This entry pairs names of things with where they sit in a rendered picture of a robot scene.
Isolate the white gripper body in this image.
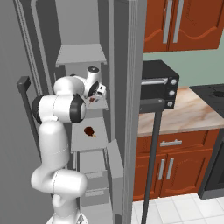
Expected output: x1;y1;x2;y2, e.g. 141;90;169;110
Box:
93;91;107;103

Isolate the grey freezer shelf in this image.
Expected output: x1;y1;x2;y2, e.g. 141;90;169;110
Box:
85;97;109;111
70;116;110;153
54;44;108;68

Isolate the grey fridge door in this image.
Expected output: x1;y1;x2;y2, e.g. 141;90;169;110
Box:
108;0;148;224

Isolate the grey freezer drawer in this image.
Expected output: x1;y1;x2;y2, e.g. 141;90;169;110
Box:
80;171;112;207
78;150;111;179

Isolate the grey door bin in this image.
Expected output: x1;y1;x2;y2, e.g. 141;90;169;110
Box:
105;138;125;219

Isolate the red-brown base cupboard door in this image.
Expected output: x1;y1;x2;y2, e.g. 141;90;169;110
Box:
133;153;167;202
159;148;214;199

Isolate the grey freezer door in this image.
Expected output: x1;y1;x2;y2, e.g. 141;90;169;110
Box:
0;0;60;224

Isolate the brown chicken drumstick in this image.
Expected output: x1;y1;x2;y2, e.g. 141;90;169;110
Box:
83;126;97;138

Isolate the black toaster oven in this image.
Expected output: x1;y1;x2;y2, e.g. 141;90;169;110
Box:
141;59;180;110

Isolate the grey fridge body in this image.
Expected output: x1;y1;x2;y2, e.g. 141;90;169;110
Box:
30;0;116;224

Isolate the red-brown drawer front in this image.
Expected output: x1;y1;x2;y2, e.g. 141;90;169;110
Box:
136;129;216;156

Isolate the black hob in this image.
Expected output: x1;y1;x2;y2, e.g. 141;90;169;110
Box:
189;83;224;119

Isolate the dark grey oven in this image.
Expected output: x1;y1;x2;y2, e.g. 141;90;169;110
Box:
198;127;224;201

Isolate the dark grey fridge door handle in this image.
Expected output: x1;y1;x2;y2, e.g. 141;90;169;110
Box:
139;98;166;224

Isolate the dark grey freezer door handle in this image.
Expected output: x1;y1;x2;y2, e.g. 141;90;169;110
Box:
16;75;44;163

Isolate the silver drawer handle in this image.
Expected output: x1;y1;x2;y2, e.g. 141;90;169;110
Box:
159;139;184;148

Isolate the red-brown wall cupboard door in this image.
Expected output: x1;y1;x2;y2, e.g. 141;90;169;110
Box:
143;0;173;54
168;0;224;53

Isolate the silver base cupboard handle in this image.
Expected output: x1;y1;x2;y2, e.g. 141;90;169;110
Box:
165;157;175;180
157;158;166;181

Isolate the silver wall cupboard handle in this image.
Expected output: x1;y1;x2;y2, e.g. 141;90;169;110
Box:
172;0;185;45
162;0;174;45

